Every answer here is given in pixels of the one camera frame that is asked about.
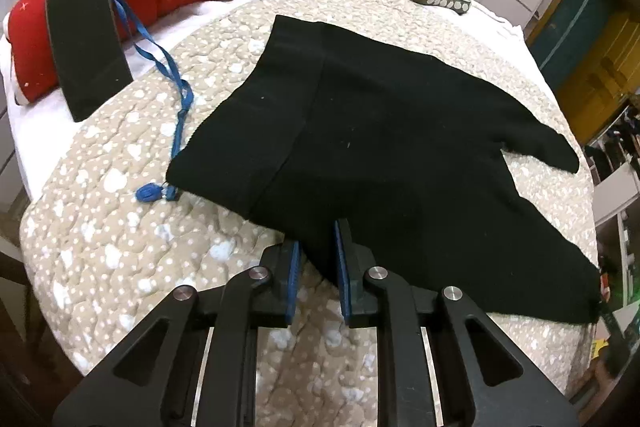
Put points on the cluttered white shelf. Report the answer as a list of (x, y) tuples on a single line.
[(613, 159)]

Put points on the black pouch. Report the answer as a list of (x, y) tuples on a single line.
[(89, 62)]

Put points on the black pants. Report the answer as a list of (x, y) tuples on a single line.
[(408, 150)]

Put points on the beige spotted quilt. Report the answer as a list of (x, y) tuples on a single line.
[(110, 237)]

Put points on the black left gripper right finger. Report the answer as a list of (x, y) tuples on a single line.
[(441, 359)]

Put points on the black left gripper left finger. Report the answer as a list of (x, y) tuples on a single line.
[(192, 360)]

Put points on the wooden door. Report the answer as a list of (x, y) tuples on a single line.
[(588, 53)]

